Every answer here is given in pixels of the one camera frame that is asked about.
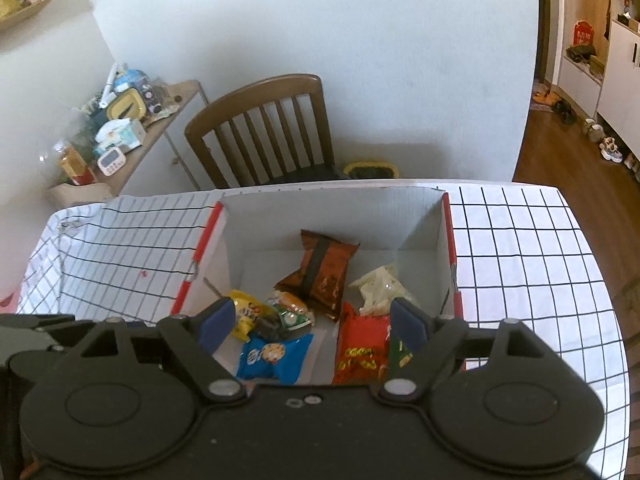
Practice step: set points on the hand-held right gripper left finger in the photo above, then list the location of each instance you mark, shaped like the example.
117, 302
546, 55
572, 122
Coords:
217, 322

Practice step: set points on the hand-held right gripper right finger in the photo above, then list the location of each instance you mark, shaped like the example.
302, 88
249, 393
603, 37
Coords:
407, 322

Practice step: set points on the yellow snack packet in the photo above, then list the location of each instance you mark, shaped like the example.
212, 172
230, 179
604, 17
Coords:
247, 310

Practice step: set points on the cream snack packet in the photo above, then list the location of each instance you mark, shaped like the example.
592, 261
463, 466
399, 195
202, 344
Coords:
380, 287

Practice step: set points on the small dark snack packet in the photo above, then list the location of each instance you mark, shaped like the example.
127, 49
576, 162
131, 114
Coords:
272, 327

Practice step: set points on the green and orange snack packet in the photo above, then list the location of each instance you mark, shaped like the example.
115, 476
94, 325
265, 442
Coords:
290, 307

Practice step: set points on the brown snack packet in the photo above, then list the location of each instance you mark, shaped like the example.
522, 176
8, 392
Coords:
325, 270

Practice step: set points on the red cardboard box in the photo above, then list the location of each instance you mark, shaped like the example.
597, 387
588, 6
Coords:
325, 210

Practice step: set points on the red snack packet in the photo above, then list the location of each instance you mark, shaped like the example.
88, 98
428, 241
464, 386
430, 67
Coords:
360, 350

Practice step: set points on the blue cookie packet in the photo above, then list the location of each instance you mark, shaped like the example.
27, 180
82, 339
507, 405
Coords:
272, 355

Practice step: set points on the white checked tablecloth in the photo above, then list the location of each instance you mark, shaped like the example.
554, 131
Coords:
525, 270

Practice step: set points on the black basket yellow rim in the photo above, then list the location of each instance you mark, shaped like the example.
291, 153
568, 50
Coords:
370, 171

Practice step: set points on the orange drink bottle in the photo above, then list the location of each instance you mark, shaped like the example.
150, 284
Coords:
75, 165

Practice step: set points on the white sideboard cabinet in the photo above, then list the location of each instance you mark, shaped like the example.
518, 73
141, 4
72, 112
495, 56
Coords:
165, 145

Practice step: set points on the white kitchen timer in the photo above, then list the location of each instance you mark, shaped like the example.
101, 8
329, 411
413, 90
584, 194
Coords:
110, 160

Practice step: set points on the white wet wipes pack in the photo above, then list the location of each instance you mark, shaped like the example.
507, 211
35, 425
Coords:
122, 132

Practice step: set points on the brown wooden chair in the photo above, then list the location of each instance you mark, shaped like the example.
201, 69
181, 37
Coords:
250, 95

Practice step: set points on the small dark jar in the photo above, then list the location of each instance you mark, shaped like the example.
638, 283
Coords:
151, 97

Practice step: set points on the yellow tissue box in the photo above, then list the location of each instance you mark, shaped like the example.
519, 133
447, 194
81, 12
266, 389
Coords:
125, 105

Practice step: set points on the white rolled tube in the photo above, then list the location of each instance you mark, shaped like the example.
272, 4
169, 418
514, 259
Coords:
109, 85

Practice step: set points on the orange slippers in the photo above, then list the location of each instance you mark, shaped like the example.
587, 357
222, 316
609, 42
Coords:
542, 97

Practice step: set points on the dark shoes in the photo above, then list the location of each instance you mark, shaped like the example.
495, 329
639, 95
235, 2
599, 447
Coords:
565, 111

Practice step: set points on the white sneakers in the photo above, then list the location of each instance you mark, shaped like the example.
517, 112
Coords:
611, 149

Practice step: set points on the white shoe cabinet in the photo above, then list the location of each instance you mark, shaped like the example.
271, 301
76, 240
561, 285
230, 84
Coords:
620, 85

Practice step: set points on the dark green bag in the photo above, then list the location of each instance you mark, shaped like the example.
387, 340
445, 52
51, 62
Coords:
580, 53

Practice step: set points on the brown wooden door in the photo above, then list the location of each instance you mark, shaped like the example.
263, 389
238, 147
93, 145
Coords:
549, 25

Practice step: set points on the red paper decoration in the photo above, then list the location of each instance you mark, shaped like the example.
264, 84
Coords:
583, 35

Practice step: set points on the wooden wall shelf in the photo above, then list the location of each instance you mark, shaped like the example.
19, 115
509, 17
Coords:
27, 14

